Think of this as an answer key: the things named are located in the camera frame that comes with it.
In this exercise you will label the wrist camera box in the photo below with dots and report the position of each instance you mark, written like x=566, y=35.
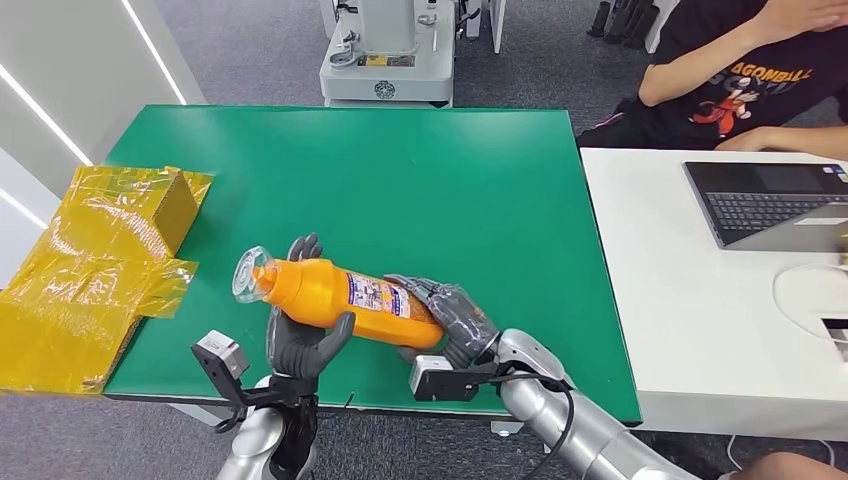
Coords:
x=430, y=378
x=222, y=354

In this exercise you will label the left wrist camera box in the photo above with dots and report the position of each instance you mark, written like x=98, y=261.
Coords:
x=222, y=354

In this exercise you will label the person's right hand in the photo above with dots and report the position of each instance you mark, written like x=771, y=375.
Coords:
x=808, y=13

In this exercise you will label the person's left hand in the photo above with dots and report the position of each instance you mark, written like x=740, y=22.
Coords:
x=742, y=140

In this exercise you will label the yellow taped cardboard box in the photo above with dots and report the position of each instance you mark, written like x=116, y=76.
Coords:
x=86, y=278

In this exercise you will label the person's bare leg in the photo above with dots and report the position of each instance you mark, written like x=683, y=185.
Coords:
x=795, y=468

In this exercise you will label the person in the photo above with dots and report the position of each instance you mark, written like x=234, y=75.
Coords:
x=742, y=86

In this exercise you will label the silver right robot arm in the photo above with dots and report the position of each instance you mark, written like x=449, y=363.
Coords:
x=543, y=404

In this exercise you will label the orange plastic bottle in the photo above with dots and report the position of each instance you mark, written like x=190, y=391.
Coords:
x=318, y=291

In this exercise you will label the dark grey laptop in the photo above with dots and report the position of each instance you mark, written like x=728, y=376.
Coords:
x=762, y=205

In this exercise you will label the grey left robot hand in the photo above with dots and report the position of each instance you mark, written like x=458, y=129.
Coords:
x=298, y=351

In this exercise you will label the person's left forearm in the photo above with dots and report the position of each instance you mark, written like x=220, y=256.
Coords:
x=808, y=140

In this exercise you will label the small grey device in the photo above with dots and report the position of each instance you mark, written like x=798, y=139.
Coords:
x=837, y=334

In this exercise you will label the white robot base machine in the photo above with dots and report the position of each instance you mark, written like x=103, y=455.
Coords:
x=391, y=73

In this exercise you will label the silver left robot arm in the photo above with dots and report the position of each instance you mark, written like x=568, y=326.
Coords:
x=255, y=437

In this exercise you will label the person's right forearm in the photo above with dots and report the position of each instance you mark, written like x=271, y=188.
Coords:
x=702, y=63

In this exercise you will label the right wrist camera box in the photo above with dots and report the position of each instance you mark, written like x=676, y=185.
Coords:
x=430, y=378

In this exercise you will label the white furniture panel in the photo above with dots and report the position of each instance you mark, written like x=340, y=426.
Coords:
x=497, y=26

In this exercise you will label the person's hand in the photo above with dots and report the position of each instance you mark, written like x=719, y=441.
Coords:
x=808, y=13
x=742, y=140

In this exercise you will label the black chair base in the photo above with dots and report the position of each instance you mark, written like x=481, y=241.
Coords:
x=623, y=23

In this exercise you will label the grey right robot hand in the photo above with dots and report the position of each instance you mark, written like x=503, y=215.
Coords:
x=460, y=321

